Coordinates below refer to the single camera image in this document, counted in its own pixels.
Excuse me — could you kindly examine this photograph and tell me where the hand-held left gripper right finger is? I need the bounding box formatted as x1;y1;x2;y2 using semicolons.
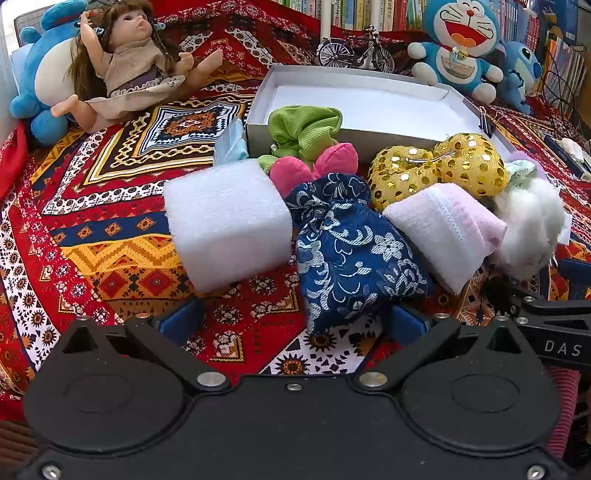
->
359;305;540;393

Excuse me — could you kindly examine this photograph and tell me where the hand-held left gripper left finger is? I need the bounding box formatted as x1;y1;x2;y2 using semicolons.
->
61;299;230;394

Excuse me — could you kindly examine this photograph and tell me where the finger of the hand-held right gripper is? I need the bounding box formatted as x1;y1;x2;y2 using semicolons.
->
554;258;591;301
484;273;548;324

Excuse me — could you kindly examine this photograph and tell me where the white fluffy plush toy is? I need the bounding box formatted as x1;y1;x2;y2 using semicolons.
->
489;178;573;280

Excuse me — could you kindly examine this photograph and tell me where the blue floral fabric pouch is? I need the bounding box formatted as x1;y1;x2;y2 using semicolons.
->
284;173;435;335

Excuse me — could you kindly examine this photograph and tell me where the pink and white sock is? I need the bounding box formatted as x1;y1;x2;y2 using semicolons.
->
382;182;508;295

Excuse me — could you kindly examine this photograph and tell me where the white foam block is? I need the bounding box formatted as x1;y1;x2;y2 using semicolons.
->
164;159;294;294

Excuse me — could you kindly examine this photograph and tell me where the green patterned cloth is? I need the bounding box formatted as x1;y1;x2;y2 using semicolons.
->
505;159;539;185

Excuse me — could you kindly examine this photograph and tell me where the gold sequin bow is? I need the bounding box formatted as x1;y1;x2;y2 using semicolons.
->
368;133;509;213

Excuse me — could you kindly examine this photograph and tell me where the light blue cloth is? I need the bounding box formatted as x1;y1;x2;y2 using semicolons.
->
213;117;250;166

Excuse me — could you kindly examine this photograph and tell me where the pink plush flower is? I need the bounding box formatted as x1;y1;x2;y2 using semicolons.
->
269;142;359;195

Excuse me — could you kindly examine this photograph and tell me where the white cardboard box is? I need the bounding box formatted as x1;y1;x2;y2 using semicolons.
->
245;65;515;160

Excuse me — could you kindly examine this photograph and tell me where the green cloth scrunchie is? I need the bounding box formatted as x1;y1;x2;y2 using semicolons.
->
256;105;343;174

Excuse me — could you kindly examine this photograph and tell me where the person's right forearm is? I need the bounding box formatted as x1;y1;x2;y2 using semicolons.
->
547;367;585;457

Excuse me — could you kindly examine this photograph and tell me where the red patterned blanket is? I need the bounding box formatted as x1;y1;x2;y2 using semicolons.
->
0;0;591;418

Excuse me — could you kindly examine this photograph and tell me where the dark blue flat box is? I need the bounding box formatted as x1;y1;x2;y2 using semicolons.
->
542;134;591;181

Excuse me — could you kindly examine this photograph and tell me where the crumpled white tissue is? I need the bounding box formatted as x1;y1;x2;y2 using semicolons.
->
561;137;587;160

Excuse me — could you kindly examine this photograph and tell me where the black binder clip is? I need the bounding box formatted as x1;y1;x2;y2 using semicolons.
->
478;105;497;137

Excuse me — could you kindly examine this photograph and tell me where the blue alien plush toy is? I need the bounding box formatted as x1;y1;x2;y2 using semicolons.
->
496;41;543;115

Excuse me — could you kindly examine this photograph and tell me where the blue robot cat plush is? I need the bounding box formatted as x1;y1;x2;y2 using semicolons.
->
407;0;504;102

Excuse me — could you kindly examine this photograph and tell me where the brown haired baby doll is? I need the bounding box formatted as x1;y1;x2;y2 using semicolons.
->
50;0;225;134

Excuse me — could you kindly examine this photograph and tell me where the miniature black bicycle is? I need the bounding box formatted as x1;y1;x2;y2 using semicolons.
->
316;25;396;75

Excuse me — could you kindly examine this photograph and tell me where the blue penguin plush toy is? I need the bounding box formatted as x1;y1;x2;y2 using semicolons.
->
9;0;93;146

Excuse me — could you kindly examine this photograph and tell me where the row of books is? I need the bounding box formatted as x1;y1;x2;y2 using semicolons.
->
279;0;591;139

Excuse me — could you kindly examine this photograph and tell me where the grey grid board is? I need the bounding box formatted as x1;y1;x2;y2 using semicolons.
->
14;6;49;47

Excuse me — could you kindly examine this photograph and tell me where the black cable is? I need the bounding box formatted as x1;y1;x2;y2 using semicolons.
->
540;37;587;134

